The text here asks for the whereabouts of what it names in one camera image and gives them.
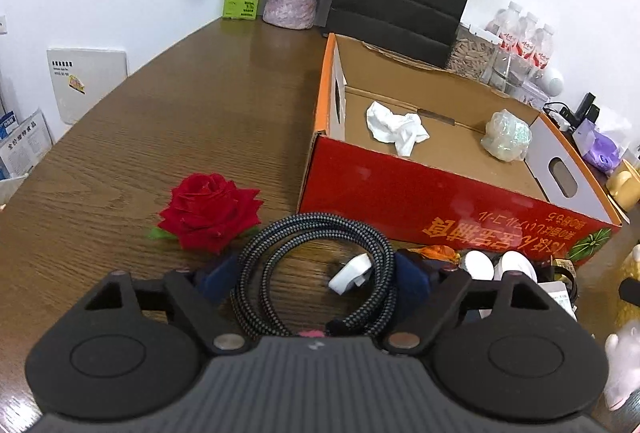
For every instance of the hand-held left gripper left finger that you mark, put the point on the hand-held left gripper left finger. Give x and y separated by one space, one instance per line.
220 275

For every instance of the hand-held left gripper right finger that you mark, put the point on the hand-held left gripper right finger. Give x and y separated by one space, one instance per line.
412 275

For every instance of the orange dried fruit husk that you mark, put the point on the orange dried fruit husk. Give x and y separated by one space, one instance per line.
440 253

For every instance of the white bottle cap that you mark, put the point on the white bottle cap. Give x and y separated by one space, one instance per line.
517 263
477 265

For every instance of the red artificial rose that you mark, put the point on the red artificial rose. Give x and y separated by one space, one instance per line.
210 208

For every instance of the red cardboard box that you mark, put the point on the red cardboard box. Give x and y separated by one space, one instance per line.
400 193

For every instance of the brown wooden desktop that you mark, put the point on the brown wooden desktop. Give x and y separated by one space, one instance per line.
175 113

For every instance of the crumpled white tissue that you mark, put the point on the crumpled white tissue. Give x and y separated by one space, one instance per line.
395 123

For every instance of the crumpled green plastic wrap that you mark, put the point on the crumpled green plastic wrap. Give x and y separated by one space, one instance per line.
507 135

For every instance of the white patterned tin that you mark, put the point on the white patterned tin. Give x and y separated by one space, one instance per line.
532 94

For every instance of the white power strip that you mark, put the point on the white power strip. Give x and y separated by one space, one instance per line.
557 113

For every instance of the purple tissue pack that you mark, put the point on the purple tissue pack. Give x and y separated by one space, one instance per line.
600 148

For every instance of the clear drinking glass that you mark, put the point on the clear drinking glass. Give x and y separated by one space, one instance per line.
505 68

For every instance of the pink white plush toy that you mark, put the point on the pink white plush toy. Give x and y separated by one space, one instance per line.
625 363

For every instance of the clear jar of brown pellets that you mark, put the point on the clear jar of brown pellets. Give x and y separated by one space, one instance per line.
470 53

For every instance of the yellow mug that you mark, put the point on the yellow mug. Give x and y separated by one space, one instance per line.
625 185

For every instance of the printed paper sign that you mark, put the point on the printed paper sign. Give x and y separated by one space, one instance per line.
22 143

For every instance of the white round device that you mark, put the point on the white round device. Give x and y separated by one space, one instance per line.
552 80

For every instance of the black desk device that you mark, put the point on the black desk device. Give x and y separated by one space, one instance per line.
585 108

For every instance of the white wall socket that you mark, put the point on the white wall socket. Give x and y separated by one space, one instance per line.
2 24

